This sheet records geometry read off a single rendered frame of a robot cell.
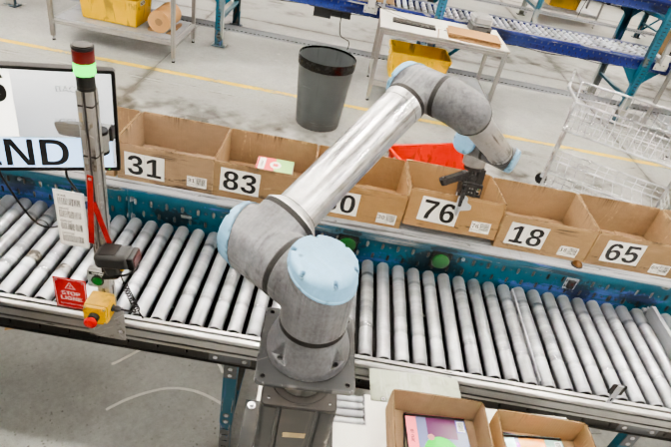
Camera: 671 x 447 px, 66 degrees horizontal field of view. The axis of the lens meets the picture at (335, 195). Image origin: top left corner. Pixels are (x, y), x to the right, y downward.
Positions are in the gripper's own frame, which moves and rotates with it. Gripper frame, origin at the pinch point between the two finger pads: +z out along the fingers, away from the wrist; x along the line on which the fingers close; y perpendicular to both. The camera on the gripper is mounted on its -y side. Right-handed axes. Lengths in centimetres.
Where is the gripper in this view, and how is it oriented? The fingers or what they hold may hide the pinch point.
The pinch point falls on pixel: (454, 212)
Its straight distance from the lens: 215.2
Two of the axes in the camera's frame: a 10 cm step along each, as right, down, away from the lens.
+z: -1.8, 9.3, 3.2
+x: 0.3, -3.2, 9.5
